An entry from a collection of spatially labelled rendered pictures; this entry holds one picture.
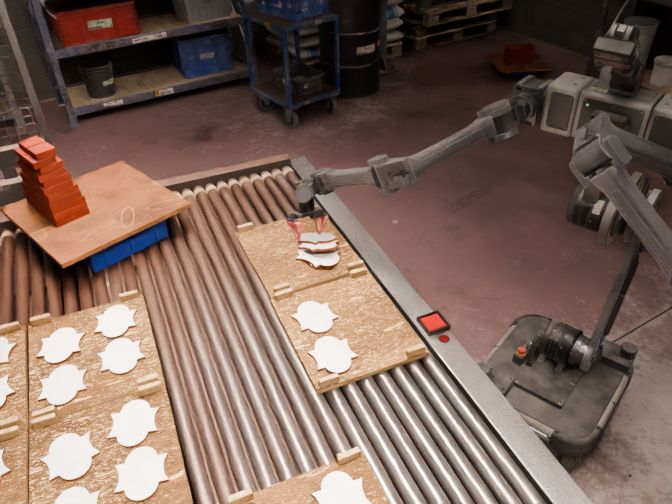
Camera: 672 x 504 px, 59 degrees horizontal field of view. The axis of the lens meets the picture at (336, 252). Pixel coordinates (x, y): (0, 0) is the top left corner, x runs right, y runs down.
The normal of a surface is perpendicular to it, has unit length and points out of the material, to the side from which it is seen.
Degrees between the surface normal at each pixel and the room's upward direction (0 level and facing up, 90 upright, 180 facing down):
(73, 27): 90
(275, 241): 0
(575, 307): 0
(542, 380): 0
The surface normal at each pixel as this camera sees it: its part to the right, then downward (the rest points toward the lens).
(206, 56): 0.46, 0.53
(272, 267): -0.03, -0.80
